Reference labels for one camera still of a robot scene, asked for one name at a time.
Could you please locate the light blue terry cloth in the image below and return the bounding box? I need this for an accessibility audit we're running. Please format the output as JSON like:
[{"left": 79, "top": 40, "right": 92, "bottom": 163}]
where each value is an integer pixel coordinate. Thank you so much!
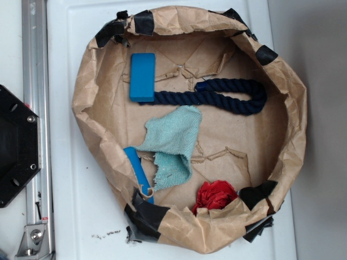
[{"left": 135, "top": 106, "right": 202, "bottom": 191}]

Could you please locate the crumpled red tape ball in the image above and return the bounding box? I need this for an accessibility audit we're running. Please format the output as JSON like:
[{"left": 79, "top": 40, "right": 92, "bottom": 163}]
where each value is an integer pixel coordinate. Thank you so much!
[{"left": 192, "top": 180, "right": 238, "bottom": 215}]

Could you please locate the dark navy twisted rope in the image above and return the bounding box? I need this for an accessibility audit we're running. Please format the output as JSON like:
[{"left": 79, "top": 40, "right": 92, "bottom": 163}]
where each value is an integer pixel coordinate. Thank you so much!
[{"left": 138, "top": 78, "right": 268, "bottom": 116}]

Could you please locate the aluminium extrusion rail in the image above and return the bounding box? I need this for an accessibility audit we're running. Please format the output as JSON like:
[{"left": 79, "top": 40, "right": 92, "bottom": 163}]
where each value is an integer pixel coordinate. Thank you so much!
[{"left": 22, "top": 1, "right": 55, "bottom": 259}]

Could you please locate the brown paper bag basket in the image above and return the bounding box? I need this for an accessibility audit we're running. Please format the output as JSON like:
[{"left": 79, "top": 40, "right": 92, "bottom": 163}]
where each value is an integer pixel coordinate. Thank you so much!
[{"left": 72, "top": 6, "right": 307, "bottom": 254}]

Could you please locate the blue rectangular wooden block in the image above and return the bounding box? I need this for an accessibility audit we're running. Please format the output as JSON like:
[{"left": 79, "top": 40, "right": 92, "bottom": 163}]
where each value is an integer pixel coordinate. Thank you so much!
[{"left": 130, "top": 53, "right": 156, "bottom": 102}]

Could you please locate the metal corner bracket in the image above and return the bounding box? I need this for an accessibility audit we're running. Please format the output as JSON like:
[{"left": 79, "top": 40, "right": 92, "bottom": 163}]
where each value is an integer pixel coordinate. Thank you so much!
[{"left": 15, "top": 224, "right": 50, "bottom": 259}]

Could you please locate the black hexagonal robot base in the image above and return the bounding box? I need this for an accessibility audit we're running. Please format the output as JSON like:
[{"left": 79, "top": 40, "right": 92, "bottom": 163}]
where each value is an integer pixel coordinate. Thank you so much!
[{"left": 0, "top": 86, "right": 40, "bottom": 208}]

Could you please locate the blue plastic cylinder stick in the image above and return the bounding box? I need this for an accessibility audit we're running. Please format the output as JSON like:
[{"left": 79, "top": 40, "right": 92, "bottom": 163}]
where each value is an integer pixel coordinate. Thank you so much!
[{"left": 124, "top": 147, "right": 154, "bottom": 204}]

